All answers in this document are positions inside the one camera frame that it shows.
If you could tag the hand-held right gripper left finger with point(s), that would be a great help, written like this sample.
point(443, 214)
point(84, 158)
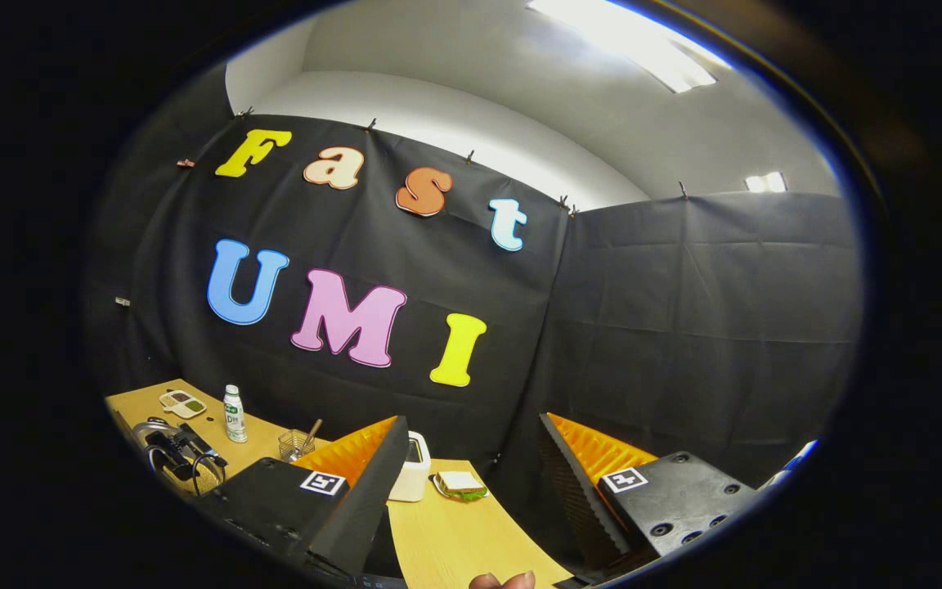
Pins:
point(365, 507)

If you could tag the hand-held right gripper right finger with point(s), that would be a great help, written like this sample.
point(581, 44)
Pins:
point(577, 499)

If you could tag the stainless steel pot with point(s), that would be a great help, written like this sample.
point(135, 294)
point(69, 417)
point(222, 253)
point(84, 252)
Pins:
point(185, 446)

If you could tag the white toaster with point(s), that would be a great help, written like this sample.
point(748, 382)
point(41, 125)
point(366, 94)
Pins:
point(410, 478)

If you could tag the wooden spoon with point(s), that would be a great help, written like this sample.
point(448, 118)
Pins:
point(313, 432)

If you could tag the sandwich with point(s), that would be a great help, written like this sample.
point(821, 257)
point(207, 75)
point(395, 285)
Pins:
point(460, 484)

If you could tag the white drink bottle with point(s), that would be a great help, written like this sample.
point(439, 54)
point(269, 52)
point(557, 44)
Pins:
point(235, 421)

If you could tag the black backdrop cloth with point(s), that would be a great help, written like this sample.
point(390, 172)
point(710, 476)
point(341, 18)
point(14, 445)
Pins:
point(643, 327)

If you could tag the white divided bean dish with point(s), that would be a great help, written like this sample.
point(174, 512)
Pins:
point(183, 403)

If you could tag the ceiling light panel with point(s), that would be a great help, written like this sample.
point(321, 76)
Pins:
point(634, 41)
point(765, 182)

